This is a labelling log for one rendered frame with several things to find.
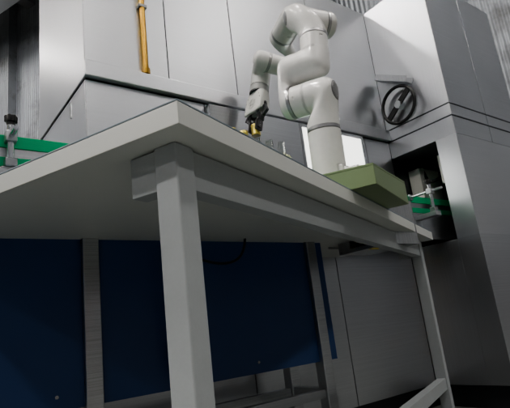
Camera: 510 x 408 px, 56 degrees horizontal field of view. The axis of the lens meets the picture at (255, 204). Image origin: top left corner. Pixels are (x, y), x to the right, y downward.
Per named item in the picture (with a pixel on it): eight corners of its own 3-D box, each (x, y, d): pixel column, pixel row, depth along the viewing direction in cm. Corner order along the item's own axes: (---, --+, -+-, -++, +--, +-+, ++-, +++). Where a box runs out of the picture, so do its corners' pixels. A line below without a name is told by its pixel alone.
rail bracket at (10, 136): (18, 171, 114) (19, 119, 117) (25, 161, 108) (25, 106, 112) (-1, 169, 112) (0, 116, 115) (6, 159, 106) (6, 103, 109)
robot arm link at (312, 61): (320, 25, 139) (271, 44, 147) (327, 99, 132) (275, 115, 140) (332, 41, 147) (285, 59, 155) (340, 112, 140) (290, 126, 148)
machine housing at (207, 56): (379, 270, 346) (347, 95, 380) (484, 248, 286) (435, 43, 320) (24, 284, 205) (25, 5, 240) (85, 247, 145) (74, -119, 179)
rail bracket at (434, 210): (419, 233, 221) (410, 186, 227) (452, 225, 208) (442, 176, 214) (414, 233, 218) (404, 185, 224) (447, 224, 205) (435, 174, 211)
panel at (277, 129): (369, 202, 236) (358, 138, 245) (374, 201, 234) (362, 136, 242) (213, 189, 182) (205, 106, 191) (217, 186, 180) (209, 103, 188)
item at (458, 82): (462, 172, 300) (432, 45, 322) (524, 150, 271) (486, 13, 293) (392, 159, 258) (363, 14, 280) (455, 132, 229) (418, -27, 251)
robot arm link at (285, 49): (270, 40, 168) (252, 74, 187) (304, 51, 171) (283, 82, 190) (273, 21, 171) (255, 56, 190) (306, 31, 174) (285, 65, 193)
